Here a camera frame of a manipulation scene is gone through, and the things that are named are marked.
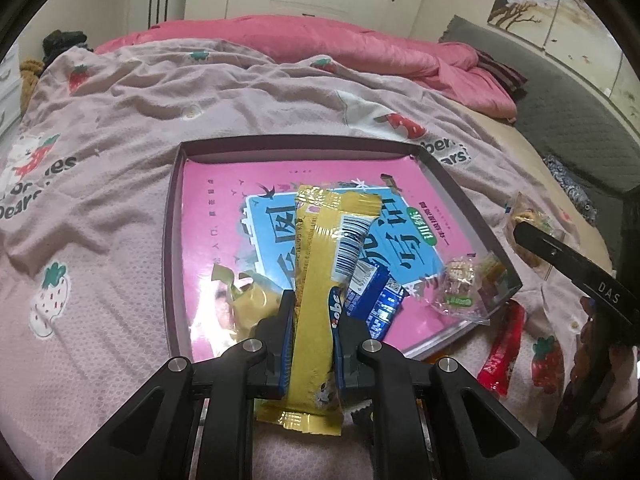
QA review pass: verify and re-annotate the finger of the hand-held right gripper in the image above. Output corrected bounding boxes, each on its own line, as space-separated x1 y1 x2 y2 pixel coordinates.
511 219 597 287

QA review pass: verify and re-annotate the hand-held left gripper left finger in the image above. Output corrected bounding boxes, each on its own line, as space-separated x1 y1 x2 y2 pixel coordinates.
52 289 297 480

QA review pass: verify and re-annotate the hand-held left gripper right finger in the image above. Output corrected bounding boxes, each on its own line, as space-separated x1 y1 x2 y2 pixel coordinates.
332 316 576 480

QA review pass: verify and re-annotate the orange rice cracker packet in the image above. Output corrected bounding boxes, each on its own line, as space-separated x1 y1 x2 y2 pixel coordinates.
502 191 568 267

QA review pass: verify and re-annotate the yellow green snack packet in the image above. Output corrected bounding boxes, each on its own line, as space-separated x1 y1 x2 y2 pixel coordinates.
210 262 287 346

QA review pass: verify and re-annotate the clear packet with green cubes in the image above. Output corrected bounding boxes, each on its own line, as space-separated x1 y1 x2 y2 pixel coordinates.
472 254 521 323

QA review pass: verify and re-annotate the blue snack packet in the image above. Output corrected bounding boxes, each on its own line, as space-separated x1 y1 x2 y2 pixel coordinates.
327 264 407 342

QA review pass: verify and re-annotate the long yellow snack packet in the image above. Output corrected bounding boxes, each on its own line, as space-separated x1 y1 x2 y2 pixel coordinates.
255 184 382 436

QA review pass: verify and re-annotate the small clear candy packet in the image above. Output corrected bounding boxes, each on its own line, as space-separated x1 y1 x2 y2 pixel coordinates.
434 254 482 317

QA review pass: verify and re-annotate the red snack packet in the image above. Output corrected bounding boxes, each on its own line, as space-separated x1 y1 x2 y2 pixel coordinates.
476 299 527 400

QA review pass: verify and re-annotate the dark shallow cardboard box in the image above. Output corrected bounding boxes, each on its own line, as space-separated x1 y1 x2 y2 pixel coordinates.
162 135 525 367

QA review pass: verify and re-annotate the person's right hand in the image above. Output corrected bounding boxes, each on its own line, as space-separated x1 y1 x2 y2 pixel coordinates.
575 295 640 411

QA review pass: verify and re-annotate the blue patterned cloth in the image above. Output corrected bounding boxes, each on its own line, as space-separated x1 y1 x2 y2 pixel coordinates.
542 154 598 223

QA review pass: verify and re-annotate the beige bed mattress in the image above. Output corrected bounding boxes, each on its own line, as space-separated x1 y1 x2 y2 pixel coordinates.
465 105 613 271

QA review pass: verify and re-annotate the pink book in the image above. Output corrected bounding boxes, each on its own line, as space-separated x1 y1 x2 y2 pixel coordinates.
182 155 501 363

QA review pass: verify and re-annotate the grey padded headboard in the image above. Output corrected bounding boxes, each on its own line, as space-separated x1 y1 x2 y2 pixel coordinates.
439 15 640 196

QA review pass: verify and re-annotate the striped pillow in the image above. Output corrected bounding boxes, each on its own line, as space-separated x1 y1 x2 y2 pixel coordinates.
475 49 528 101

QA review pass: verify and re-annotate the pink quilt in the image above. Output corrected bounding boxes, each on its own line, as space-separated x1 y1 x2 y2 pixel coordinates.
95 16 518 123

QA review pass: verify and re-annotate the brown plush toy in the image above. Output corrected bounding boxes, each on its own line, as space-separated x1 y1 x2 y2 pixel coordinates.
20 59 46 111

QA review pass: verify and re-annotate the white drawer cabinet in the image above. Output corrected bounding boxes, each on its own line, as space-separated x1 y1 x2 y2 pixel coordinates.
0 45 23 136

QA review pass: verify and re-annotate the dark clothes pile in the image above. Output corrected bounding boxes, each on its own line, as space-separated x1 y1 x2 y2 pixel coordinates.
42 30 88 56

